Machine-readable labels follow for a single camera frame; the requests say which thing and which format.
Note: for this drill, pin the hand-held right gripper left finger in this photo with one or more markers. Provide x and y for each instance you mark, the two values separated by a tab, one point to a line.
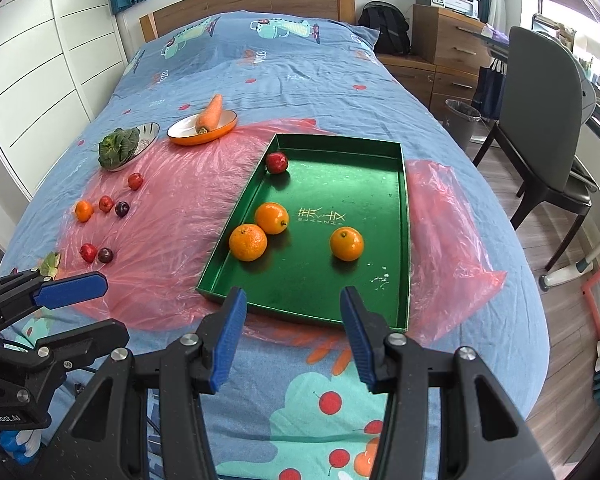
225	345

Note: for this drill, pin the red apple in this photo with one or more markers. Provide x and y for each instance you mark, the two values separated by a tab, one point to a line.
277	163
135	181
88	253
106	204

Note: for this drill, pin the round white plate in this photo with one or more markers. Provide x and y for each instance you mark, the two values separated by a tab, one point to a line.
147	135

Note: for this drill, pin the grey trash bin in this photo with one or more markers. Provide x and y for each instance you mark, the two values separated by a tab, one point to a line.
462	125

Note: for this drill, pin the wooden drawer cabinet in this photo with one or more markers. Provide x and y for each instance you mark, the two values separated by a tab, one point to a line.
445	35

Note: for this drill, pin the pink plastic sheet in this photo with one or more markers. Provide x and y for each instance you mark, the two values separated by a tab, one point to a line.
190	195

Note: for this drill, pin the small orange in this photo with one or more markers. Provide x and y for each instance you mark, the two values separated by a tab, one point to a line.
84	211

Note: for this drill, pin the green bok choy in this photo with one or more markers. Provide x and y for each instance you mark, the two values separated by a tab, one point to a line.
117	147

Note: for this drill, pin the black backpack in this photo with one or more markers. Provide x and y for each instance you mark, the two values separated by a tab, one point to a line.
387	27

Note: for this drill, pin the dark purple plum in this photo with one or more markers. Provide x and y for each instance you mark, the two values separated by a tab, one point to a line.
106	255
122	209

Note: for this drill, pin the grey chair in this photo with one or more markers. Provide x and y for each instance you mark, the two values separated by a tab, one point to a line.
535	85

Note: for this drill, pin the printed blue blanket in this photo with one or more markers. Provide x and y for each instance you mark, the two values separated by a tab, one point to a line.
305	60

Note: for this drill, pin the dark shopping bag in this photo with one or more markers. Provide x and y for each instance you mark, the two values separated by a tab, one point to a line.
490	90

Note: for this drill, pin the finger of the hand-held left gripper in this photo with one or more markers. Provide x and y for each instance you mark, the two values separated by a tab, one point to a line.
95	340
72	291

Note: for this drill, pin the carrot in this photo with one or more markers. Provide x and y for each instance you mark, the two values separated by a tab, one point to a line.
210	112

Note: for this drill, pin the white stick vacuum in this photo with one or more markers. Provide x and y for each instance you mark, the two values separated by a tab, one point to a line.
565	272

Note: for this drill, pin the green rectangular tray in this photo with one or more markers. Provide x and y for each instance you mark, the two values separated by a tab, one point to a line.
320	270

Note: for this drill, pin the bok choy leaf piece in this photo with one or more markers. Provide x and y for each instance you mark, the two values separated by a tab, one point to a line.
50	262

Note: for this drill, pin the white wardrobe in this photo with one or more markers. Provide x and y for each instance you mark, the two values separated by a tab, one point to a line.
40	60

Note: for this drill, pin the large orange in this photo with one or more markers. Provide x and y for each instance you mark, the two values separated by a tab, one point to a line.
248	242

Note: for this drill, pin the orange oval dish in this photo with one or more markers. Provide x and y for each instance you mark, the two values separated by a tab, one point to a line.
185	131

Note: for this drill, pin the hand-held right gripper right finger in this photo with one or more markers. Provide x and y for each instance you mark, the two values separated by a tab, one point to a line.
362	340

